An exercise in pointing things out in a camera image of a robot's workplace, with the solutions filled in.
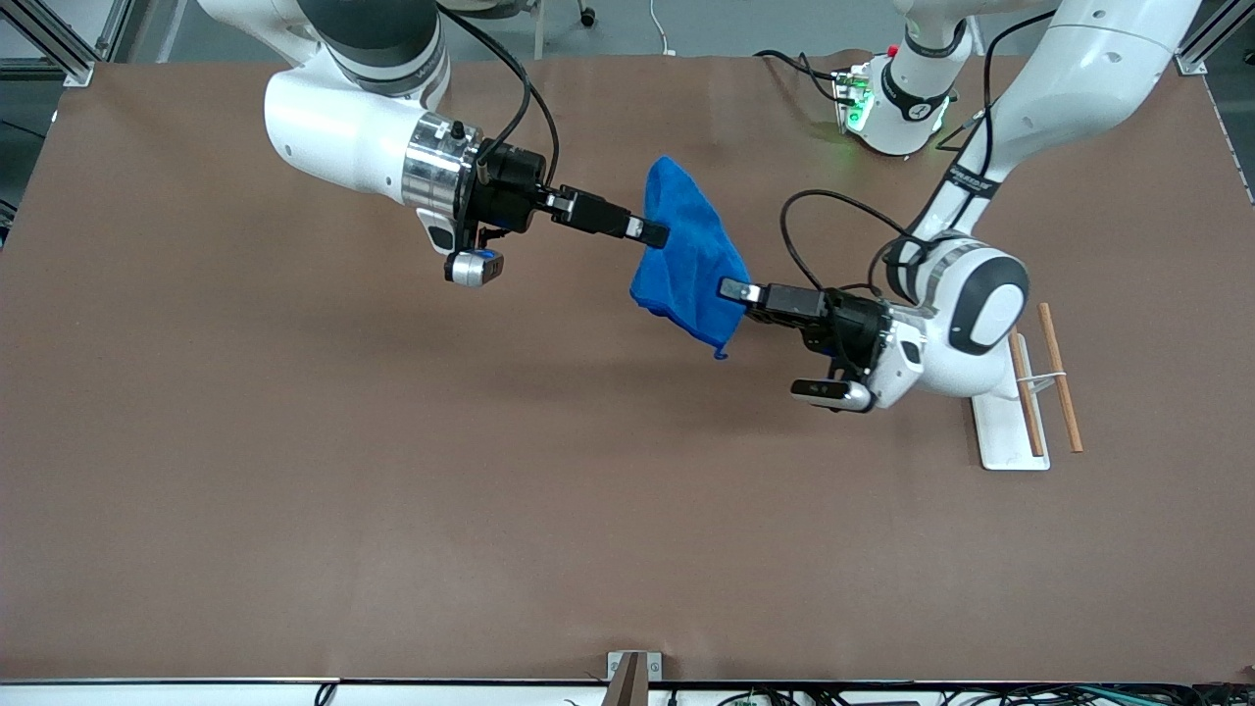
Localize metal chair legs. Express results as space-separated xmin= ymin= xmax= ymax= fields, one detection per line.
xmin=436 ymin=0 xmax=546 ymax=60

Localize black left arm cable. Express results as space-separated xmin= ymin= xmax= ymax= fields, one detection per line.
xmin=781 ymin=10 xmax=1055 ymax=295

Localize white rack with wooden bars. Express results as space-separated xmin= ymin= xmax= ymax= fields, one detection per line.
xmin=971 ymin=302 xmax=1085 ymax=473

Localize blue microfibre towel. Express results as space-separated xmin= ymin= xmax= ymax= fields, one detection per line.
xmin=629 ymin=155 xmax=752 ymax=360

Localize aluminium frame profile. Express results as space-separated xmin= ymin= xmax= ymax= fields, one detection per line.
xmin=1177 ymin=0 xmax=1255 ymax=76
xmin=0 ymin=0 xmax=99 ymax=87

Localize black cable bundle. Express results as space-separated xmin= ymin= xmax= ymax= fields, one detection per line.
xmin=667 ymin=684 xmax=1255 ymax=706

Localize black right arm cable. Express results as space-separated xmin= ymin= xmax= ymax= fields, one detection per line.
xmin=436 ymin=0 xmax=560 ymax=187

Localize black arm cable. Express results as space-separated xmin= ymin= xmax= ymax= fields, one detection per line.
xmin=781 ymin=10 xmax=1055 ymax=295
xmin=436 ymin=0 xmax=560 ymax=187

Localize brown camera mount post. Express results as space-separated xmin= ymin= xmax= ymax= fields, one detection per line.
xmin=601 ymin=653 xmax=648 ymax=706

